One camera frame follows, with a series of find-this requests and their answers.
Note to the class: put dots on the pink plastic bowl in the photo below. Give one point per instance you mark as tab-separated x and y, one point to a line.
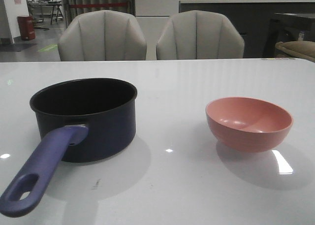
248	124

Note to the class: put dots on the right beige chair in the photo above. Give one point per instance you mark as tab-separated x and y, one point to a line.
199	34

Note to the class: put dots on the beige chair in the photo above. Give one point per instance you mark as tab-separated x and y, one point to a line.
199	34
103	35

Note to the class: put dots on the left beige chair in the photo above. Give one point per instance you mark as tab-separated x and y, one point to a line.
103	35

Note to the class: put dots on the white cabinet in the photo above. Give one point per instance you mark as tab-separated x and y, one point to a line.
152	15

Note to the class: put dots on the red barrier belt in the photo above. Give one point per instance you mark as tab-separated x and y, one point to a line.
102	5

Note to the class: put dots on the dark grey counter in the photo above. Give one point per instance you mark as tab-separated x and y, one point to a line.
252	18

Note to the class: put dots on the background desk with items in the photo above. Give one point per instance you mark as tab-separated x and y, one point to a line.
38	9

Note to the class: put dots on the red trash bin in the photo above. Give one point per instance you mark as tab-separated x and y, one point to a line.
26	27

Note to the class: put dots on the tan cushion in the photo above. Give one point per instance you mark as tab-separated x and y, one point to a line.
297	49

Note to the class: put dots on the blue saucepan with handle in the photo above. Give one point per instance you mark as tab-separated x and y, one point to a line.
81	120

